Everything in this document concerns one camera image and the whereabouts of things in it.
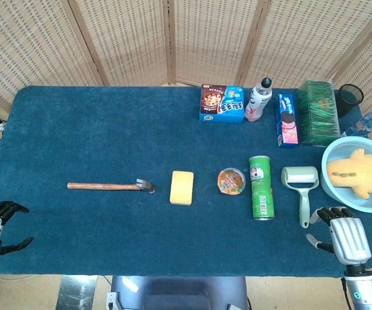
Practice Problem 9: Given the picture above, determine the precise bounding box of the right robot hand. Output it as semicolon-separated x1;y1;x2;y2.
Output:
305;206;372;267

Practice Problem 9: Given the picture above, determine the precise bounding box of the wooden handle claw hammer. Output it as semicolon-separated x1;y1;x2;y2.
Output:
67;178;156;195

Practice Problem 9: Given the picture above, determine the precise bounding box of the robot base body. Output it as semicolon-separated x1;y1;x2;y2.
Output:
105;275;252;310

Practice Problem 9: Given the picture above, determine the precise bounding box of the yellow sponge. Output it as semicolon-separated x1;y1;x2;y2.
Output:
169;170;195;206

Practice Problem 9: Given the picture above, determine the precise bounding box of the light blue plastic basin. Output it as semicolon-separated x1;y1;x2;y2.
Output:
320;136;372;214

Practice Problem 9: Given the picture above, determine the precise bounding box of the yellow plush toy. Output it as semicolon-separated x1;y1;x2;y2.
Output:
326;148;372;200

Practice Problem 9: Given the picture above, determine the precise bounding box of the pale green lint roller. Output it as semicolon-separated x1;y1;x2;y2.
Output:
280;166;320;229

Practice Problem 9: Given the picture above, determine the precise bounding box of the green chips can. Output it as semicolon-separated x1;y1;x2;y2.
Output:
248;155;276;222

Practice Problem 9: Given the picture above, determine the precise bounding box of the clear water bottle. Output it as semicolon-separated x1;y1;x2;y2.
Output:
340;108;372;138

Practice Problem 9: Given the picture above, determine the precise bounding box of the green patterned box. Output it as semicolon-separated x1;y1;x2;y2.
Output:
296;78;341;147

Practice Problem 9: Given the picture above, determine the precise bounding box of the small instant noodle cup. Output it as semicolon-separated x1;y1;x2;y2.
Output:
217;167;247;196

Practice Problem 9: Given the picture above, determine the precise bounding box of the blue pink cookie box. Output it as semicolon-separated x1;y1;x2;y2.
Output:
275;93;300;149

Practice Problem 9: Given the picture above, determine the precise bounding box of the black mesh pen cup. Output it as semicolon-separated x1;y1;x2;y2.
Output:
336;83;365;118

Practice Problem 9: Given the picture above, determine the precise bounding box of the dark blue table cloth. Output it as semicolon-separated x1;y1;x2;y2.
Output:
0;85;372;278

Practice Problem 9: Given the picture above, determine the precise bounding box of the white pink drink bottle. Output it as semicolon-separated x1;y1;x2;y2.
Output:
244;77;274;123

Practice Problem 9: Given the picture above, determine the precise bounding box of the blue snack box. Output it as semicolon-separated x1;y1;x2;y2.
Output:
199;84;246;125

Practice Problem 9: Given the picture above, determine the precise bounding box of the woven folding screen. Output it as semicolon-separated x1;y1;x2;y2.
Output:
0;0;372;148

